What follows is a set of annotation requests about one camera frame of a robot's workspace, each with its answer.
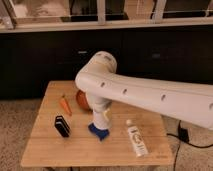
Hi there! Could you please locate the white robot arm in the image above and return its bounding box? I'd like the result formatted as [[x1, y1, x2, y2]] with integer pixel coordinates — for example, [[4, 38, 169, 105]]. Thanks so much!
[[75, 51, 213, 130]]

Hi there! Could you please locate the orange ceramic cup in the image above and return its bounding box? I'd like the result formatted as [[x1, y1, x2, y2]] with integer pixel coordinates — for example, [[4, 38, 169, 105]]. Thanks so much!
[[76, 90, 91, 111]]

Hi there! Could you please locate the black eraser block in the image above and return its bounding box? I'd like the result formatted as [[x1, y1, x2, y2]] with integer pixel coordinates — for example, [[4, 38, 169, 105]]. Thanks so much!
[[54, 116, 70, 137]]

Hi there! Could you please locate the orange toy carrot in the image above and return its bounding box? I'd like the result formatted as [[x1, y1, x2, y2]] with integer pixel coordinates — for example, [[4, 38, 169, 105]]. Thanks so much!
[[60, 96, 72, 116]]

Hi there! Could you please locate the blue sponge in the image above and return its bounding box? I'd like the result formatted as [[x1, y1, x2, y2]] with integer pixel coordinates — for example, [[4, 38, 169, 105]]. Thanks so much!
[[88, 123, 109, 141]]

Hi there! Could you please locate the wooden table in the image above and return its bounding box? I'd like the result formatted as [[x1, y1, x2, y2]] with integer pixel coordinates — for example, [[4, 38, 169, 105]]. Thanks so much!
[[21, 81, 174, 167]]

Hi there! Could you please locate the white tube with label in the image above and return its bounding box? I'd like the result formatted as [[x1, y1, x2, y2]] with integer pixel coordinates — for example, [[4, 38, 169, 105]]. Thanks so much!
[[126, 119, 148, 157]]

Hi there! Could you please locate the dark cabinet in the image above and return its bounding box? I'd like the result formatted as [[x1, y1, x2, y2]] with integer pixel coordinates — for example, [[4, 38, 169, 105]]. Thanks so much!
[[0, 26, 213, 99]]

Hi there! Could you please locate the black power cable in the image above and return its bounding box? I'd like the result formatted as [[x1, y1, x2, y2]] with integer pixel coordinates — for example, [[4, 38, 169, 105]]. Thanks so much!
[[166, 120, 213, 171]]

